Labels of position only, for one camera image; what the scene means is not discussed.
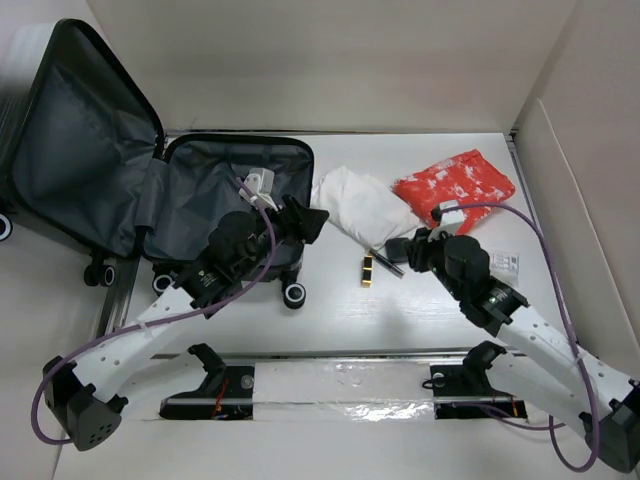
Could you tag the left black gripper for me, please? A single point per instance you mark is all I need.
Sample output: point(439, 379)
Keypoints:
point(301, 225)

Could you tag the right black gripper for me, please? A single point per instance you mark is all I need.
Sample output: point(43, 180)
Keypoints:
point(418, 247)

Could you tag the black pen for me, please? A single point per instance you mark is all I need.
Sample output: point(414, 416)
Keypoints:
point(386, 263)

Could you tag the black gold lipstick tube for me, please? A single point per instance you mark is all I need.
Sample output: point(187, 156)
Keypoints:
point(367, 270)

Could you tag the white cloth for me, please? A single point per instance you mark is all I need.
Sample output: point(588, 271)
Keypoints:
point(362, 207)

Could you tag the red white patterned garment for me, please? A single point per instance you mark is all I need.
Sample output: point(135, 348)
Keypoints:
point(466, 178)

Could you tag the clear white tissue packet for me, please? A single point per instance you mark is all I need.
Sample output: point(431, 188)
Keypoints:
point(504, 262)

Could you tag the black space-print kids suitcase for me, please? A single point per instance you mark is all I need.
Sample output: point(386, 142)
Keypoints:
point(84, 151)

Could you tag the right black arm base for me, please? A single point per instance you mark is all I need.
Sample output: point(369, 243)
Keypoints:
point(462, 391)

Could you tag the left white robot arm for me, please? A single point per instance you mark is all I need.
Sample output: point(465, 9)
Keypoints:
point(84, 390)

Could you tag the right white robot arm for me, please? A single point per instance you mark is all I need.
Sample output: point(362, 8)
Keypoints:
point(528, 357)

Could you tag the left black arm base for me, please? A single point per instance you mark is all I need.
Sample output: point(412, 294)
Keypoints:
point(225, 393)

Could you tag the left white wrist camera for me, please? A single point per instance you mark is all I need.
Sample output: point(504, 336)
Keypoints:
point(257, 188)

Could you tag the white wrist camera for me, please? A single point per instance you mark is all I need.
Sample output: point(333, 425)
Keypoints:
point(448, 218)
point(257, 188)

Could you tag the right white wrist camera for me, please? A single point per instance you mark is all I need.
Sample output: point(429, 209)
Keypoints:
point(448, 218)

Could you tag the silver metal rail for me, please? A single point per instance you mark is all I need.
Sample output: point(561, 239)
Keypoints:
point(375, 401)

